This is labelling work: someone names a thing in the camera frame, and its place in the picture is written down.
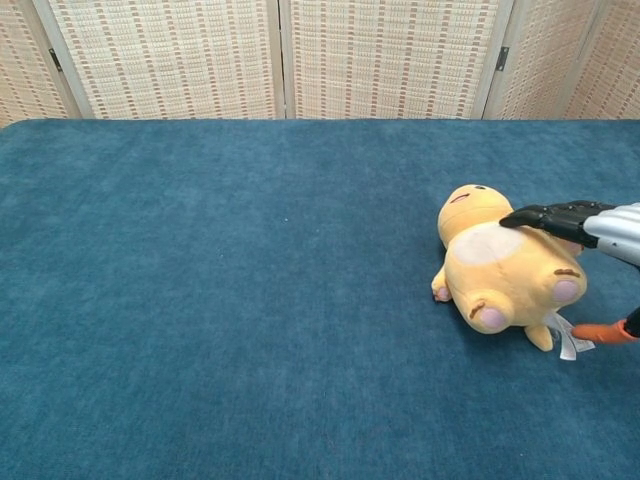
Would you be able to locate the yellow plush toy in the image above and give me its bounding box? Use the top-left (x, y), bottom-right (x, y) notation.
top-left (430, 183), bottom-right (597, 362)

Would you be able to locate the blue table cloth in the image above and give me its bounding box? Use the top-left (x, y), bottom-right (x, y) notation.
top-left (0, 117), bottom-right (640, 480)

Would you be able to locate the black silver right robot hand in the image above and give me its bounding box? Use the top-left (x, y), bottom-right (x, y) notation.
top-left (499, 199), bottom-right (640, 347)

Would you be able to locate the woven folding screen panel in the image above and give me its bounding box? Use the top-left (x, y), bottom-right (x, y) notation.
top-left (278, 0), bottom-right (516, 120)
top-left (564, 0), bottom-right (640, 120)
top-left (0, 0), bottom-right (84, 129)
top-left (483, 0), bottom-right (610, 120)
top-left (33, 0), bottom-right (282, 120)

